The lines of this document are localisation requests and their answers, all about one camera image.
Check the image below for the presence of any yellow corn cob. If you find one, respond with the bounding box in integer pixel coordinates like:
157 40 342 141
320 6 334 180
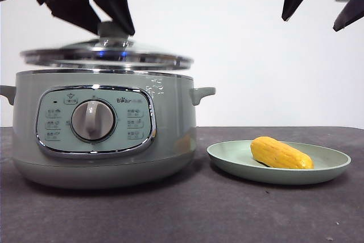
250 136 315 170

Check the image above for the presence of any glass lid with green knob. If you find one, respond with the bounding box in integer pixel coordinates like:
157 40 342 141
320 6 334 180
19 20 195 71

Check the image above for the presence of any pale green round plate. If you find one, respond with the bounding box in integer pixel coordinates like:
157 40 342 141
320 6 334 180
206 139 353 186

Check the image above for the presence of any pale green electric steamer pot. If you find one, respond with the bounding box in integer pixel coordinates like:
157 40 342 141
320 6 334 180
0 68 217 190

